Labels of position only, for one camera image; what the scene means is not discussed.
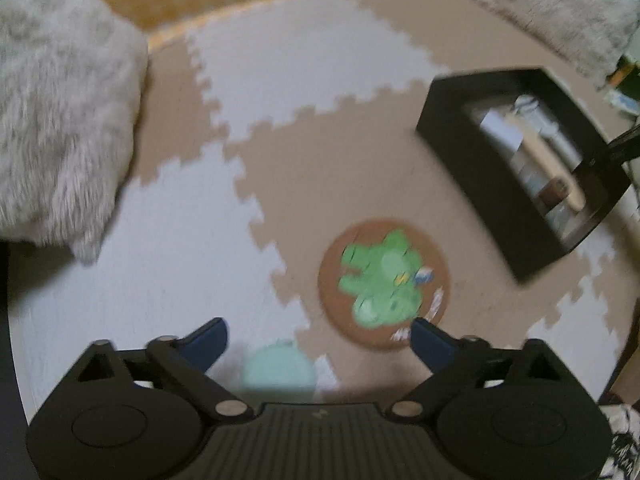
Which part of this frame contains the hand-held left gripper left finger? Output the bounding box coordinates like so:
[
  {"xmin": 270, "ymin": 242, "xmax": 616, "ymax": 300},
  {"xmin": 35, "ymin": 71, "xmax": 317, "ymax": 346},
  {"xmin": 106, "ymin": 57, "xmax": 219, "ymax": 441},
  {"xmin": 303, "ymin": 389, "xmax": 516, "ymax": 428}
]
[{"xmin": 75, "ymin": 317, "xmax": 251, "ymax": 423}]

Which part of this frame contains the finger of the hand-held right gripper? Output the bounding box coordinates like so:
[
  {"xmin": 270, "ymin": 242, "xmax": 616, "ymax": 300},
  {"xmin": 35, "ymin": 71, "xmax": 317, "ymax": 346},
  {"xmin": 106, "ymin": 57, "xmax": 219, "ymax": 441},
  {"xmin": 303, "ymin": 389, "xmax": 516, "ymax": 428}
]
[{"xmin": 575, "ymin": 127, "xmax": 640, "ymax": 176}]

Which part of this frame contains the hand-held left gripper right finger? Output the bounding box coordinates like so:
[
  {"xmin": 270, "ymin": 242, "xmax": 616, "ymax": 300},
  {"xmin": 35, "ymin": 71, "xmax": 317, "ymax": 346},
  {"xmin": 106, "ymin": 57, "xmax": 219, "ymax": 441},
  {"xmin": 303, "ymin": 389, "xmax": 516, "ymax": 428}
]
[{"xmin": 384, "ymin": 317, "xmax": 563, "ymax": 421}]

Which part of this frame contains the light wooden stick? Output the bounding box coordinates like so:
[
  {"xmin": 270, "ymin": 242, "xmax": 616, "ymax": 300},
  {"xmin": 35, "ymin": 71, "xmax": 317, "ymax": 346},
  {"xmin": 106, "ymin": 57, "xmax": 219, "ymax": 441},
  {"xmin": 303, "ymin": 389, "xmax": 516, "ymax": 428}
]
[{"xmin": 520, "ymin": 132, "xmax": 588, "ymax": 211}]

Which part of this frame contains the brown cylindrical bottle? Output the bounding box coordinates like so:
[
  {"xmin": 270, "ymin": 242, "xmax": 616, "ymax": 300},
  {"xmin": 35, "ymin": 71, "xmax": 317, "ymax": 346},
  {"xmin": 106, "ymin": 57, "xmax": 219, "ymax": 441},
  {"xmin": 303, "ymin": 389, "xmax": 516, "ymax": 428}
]
[{"xmin": 537, "ymin": 177, "xmax": 571, "ymax": 211}]

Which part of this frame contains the round brown cork coaster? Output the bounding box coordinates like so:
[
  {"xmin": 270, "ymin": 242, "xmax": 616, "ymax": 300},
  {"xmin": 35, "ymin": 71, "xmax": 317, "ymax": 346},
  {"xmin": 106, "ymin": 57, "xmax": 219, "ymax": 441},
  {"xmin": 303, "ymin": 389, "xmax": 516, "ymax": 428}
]
[{"xmin": 317, "ymin": 217, "xmax": 451, "ymax": 351}]

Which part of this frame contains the clear plastic case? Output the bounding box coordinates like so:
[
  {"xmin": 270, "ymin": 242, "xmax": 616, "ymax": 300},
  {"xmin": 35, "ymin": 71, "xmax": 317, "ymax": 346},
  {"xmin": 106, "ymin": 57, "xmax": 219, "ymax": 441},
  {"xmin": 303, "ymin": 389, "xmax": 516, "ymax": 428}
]
[{"xmin": 512, "ymin": 94, "xmax": 558, "ymax": 136}]

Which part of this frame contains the black rectangular box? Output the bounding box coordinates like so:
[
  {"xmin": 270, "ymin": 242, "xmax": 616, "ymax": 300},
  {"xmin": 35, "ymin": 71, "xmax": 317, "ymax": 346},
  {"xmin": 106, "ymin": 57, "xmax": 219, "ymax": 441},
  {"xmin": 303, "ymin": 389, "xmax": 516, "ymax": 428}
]
[{"xmin": 416, "ymin": 66, "xmax": 632, "ymax": 282}]

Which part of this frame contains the blue and white packet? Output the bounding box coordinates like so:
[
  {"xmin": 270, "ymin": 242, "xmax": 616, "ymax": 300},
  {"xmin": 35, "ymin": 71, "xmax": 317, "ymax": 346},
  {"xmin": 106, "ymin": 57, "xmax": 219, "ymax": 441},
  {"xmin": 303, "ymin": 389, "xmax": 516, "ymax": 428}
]
[{"xmin": 612, "ymin": 92, "xmax": 640, "ymax": 118}]

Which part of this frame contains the mint green round object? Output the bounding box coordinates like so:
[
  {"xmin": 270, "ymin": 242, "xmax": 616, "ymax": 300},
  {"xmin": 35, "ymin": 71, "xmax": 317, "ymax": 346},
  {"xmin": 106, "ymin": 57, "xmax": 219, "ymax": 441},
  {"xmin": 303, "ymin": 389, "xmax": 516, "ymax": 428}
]
[{"xmin": 240, "ymin": 341, "xmax": 318, "ymax": 393}]

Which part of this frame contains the wooden furniture leg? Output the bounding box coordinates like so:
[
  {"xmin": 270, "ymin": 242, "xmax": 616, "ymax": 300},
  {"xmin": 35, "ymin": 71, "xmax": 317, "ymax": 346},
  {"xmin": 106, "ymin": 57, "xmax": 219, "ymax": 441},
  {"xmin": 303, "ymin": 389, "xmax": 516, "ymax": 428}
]
[{"xmin": 607, "ymin": 62, "xmax": 633, "ymax": 88}]

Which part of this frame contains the black and white patterned cloth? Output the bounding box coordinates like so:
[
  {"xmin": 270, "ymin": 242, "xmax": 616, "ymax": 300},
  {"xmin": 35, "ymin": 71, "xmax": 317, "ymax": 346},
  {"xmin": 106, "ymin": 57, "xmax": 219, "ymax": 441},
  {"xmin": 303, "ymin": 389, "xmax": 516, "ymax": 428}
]
[{"xmin": 597, "ymin": 402, "xmax": 637, "ymax": 480}]

